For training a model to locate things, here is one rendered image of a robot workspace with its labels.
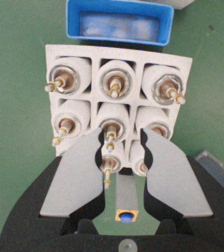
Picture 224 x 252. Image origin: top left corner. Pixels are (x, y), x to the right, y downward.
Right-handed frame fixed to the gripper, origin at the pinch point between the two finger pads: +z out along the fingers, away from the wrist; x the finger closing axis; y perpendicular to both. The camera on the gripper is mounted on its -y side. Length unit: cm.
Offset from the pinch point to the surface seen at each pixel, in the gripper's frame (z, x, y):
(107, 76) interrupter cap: 21.3, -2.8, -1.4
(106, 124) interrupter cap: 21.4, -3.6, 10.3
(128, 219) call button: 13.5, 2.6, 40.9
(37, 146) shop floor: 47, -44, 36
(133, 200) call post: 19.1, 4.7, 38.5
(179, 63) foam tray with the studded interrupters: 28.7, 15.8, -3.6
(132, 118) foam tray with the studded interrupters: 28.6, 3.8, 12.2
